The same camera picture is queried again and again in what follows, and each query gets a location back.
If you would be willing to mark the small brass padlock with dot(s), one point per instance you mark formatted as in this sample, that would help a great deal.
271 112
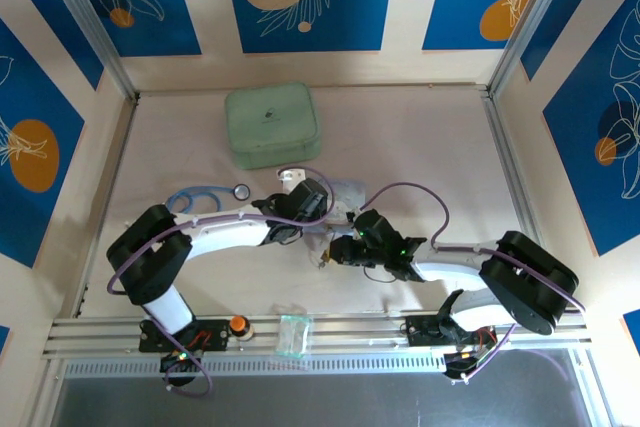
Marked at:
326 259

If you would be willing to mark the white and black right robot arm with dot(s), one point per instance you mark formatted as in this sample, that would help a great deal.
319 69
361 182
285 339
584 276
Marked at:
450 261

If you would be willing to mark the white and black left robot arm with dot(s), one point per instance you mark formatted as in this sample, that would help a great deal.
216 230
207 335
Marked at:
225 232

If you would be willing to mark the clear plastic bag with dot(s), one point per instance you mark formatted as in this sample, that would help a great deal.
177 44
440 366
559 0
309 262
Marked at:
292 334
350 192

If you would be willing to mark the mint green square case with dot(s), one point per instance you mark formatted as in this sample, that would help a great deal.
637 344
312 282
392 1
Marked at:
272 124

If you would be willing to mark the blue stethoscope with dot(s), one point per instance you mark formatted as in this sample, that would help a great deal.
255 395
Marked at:
200 193

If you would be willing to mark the orange capped small bottle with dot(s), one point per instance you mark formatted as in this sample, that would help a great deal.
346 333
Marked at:
239 324

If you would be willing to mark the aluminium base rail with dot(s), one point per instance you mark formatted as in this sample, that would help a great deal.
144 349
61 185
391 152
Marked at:
350 332

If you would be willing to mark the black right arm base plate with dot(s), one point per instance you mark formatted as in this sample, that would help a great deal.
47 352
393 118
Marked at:
425 332

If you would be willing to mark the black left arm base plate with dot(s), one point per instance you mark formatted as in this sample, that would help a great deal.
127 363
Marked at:
215 334

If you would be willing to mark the aluminium table side rail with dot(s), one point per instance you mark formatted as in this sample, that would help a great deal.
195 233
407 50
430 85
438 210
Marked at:
515 177

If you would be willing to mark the aluminium frame post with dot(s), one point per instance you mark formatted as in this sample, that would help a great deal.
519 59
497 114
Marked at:
535 17
85 17

